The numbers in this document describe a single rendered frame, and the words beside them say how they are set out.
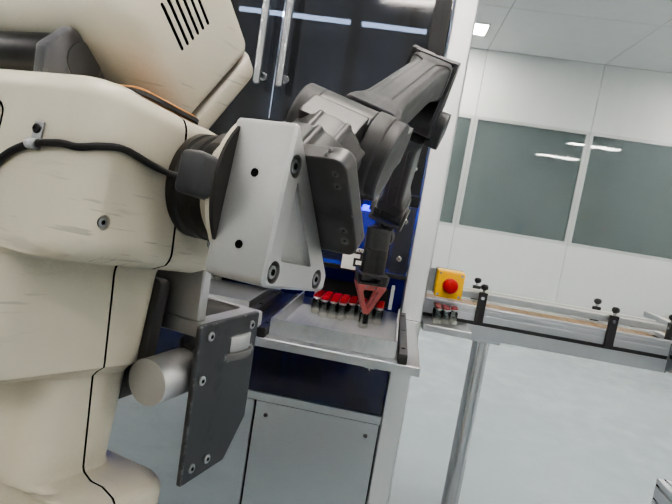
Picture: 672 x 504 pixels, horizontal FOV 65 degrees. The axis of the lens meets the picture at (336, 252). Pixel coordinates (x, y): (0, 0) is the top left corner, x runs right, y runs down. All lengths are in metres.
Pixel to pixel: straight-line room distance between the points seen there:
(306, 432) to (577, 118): 5.29
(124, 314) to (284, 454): 1.15
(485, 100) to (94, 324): 5.85
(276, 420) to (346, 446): 0.21
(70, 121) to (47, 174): 0.04
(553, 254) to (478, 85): 2.01
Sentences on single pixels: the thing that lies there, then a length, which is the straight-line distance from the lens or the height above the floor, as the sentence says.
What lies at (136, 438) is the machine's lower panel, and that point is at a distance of 1.74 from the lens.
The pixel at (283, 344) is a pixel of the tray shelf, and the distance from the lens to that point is 1.07.
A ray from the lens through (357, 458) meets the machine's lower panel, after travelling 1.58.
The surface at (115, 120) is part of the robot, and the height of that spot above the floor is 1.21.
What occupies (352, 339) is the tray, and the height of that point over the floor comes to 0.90.
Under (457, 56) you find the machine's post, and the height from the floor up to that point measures 1.57.
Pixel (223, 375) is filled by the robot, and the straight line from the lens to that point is 0.57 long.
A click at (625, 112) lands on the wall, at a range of 6.52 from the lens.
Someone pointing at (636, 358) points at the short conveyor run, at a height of 0.87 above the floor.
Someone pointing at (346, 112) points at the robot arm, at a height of 1.26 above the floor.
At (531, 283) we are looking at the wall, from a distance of 6.24.
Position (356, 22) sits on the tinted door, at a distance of 1.50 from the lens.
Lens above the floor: 1.19
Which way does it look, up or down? 6 degrees down
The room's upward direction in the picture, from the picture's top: 9 degrees clockwise
